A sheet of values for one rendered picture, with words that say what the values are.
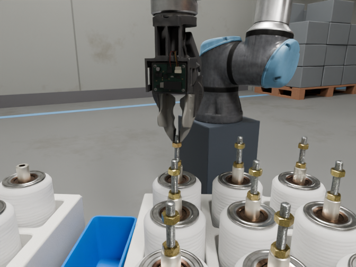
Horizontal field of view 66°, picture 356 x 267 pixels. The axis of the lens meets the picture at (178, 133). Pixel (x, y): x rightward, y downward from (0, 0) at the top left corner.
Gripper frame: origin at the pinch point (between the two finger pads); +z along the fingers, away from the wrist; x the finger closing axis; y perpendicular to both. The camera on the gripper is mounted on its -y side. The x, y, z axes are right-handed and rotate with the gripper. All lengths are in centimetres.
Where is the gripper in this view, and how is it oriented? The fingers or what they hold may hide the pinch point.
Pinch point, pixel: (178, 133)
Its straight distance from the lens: 51.4
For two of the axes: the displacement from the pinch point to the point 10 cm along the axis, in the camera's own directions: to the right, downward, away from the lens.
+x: 9.7, 0.7, -2.3
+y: -2.4, 2.7, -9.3
